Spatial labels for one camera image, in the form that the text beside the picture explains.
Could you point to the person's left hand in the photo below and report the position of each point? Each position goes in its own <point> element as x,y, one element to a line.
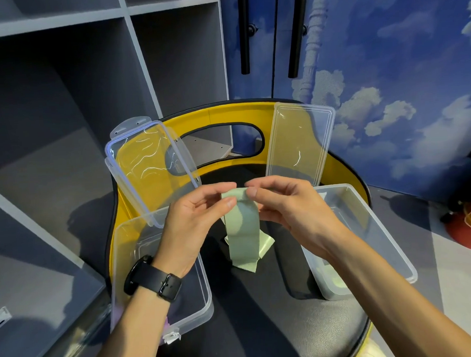
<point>187,230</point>

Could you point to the person's right hand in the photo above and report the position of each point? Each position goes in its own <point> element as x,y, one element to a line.
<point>304,216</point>

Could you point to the person's right thumb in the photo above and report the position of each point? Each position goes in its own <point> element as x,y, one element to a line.
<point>260,196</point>

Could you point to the person's left thumb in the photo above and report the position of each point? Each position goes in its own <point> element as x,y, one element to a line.
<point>221,210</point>

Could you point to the pale green ribbon strip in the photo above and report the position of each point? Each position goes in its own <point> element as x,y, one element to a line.
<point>244,235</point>

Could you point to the person's right forearm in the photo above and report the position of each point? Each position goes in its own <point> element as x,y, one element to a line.
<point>391,298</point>

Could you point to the person's left forearm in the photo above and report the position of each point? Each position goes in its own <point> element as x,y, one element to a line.
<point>133,331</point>

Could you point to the clear flat plastic lid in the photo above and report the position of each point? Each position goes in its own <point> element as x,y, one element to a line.
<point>300,141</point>

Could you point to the clear plastic lid with clips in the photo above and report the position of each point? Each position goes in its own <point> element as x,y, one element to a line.
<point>148,165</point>

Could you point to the clear plastic container with clip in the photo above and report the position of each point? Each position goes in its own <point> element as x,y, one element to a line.
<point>194,300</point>

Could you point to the black wristwatch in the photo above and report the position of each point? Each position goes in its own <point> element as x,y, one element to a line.
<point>154,281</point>

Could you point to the yellow chair with black seat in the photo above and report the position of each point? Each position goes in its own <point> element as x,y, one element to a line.
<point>266,312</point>

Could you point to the pale green folded strip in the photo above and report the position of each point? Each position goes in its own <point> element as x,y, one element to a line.
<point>335,287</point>

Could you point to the blue cloud print door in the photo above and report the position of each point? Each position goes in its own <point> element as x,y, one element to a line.
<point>370,39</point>
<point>266,56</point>

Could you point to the grey shelf unit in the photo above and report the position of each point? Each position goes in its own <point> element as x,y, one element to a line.
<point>51,115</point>

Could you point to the red round object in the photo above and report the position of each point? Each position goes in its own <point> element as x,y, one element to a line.
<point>468,227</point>

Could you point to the small white shelf bracket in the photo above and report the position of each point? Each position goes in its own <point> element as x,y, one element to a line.
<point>0,318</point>

